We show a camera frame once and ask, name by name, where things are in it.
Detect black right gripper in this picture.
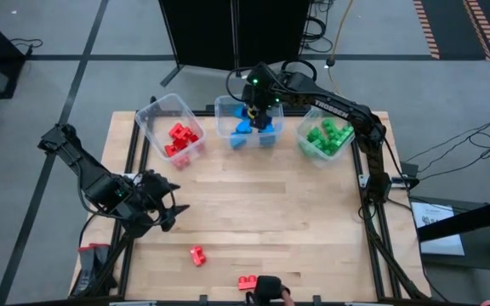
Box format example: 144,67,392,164
242,74,282,132

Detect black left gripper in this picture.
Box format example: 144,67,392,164
121,170,190,233

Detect clear plastic bin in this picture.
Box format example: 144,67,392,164
214,93,285,150
295,104,368,167
134,93,208,170

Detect red-topped black device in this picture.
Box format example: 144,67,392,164
72,242,118,297

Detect black partition panel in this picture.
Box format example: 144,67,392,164
158,0,314,88

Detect person's hand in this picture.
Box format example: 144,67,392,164
244,275,293,306

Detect black white connector box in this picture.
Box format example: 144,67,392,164
391,172,421,191

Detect white paper sheet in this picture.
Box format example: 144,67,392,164
410,201,466,257

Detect black diagonal beam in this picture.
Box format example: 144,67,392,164
416,194,490,256

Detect dark grey desk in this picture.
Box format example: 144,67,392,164
408,195,490,273

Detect black camera cable loop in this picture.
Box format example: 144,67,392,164
225,66,257,103

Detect black aluminium table frame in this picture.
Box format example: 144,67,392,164
68,108,431,303

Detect black cable coil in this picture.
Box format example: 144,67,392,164
280,58,318,82

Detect black cable bundle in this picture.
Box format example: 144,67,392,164
302,0,335,54

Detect yellow cable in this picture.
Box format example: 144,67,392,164
327,0,355,97

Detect black floor cables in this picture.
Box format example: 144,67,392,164
402,118,490,182

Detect black floor cable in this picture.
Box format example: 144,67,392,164
9,37,44,59

